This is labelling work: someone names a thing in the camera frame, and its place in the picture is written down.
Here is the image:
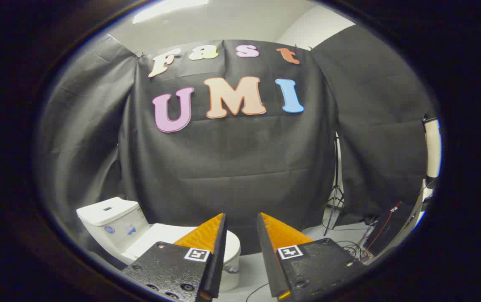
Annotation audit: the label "white light panel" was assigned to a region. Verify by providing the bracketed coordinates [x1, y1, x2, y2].
[422, 116, 442, 179]

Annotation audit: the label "black equipment case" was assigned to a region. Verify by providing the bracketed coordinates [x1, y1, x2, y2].
[365, 201, 415, 257]

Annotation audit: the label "tangled floor cables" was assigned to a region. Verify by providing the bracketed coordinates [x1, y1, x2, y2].
[340, 240, 373, 264]

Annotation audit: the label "white toilet lid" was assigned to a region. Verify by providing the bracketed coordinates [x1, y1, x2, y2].
[137, 223, 241, 274]

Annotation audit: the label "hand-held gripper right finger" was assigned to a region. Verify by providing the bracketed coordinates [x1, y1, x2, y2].
[257, 212, 367, 302]

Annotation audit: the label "white toilet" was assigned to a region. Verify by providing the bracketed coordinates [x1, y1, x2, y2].
[76, 197, 241, 292]

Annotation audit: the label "black backdrop cloth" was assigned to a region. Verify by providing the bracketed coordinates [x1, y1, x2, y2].
[35, 25, 436, 256]

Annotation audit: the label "black tripod stand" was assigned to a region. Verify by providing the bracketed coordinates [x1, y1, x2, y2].
[323, 133, 346, 236]

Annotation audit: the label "ceiling light panel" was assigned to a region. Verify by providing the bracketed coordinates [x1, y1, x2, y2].
[133, 0, 210, 24]

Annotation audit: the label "thin black floor cable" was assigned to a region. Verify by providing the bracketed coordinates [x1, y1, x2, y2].
[246, 283, 270, 302]

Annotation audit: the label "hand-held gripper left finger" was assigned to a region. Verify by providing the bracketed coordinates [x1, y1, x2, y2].
[122, 213, 228, 302]

